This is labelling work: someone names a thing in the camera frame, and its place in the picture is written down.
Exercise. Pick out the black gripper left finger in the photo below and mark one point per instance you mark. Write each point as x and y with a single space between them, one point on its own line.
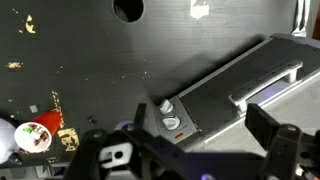
90 150

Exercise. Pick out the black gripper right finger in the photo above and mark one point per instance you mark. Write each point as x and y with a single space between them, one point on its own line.
290 150

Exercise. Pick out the mini oven glass door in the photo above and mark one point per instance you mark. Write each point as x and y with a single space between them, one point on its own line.
216 90

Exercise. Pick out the grey mini oven body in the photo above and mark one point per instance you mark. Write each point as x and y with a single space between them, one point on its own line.
293 113

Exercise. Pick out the red plastic cup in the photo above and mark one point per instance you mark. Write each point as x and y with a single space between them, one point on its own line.
45 125

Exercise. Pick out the white tape piece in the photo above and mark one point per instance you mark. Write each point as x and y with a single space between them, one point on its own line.
199 8

